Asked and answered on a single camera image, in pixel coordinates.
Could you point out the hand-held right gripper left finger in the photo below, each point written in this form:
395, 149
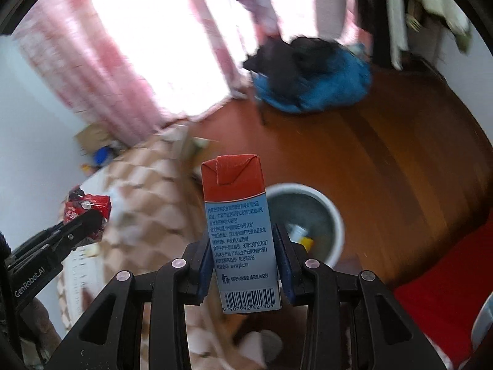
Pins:
205, 271

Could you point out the crushed red drink carton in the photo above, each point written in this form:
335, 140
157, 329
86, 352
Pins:
90, 205

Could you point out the pink patterned curtain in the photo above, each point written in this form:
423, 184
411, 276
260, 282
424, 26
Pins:
127, 46
296, 0

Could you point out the dark wooden wardrobe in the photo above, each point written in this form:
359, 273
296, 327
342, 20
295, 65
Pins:
373, 19

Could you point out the red and blue milk carton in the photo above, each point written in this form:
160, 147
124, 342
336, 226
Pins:
240, 235

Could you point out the yellow and white wrapper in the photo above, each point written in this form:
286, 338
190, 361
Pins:
302, 237

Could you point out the white round object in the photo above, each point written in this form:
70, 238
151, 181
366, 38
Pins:
484, 325

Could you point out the blue plastic item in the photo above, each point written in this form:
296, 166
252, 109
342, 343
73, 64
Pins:
102, 156

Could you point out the brown checkered blanket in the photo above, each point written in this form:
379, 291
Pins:
154, 192

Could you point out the blue cloth bundle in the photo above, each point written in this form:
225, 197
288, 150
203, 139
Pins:
327, 84

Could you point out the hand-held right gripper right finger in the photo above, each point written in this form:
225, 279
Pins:
288, 273

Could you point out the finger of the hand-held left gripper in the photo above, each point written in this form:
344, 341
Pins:
67, 235

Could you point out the black clothing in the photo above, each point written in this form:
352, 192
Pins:
292, 61

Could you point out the cardboard box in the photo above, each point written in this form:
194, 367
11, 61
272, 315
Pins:
96, 137

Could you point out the white round waste bin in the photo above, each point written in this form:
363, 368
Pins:
327, 216

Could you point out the red cloth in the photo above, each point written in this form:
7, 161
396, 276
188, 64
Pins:
443, 300

